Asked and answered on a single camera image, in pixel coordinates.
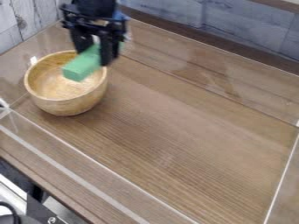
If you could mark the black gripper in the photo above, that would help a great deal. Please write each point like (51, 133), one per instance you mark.
(95, 17)

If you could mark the green rectangular block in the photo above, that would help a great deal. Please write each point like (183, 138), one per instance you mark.
(89, 60)

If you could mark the wooden bowl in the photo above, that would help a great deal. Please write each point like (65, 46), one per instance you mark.
(57, 95)

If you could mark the clear acrylic enclosure wall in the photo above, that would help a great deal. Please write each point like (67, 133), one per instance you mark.
(101, 196)

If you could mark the black metal table bracket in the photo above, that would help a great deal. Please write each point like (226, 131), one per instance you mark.
(36, 209)

